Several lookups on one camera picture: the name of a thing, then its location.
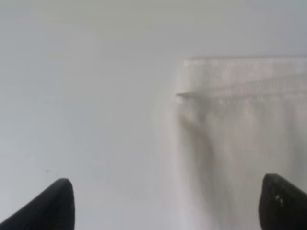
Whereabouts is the white towel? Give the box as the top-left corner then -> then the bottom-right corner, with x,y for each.
172,57 -> 307,230

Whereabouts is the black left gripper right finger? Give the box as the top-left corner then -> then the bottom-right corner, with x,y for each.
258,173 -> 307,230

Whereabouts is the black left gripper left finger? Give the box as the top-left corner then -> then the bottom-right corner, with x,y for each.
0,178 -> 75,230

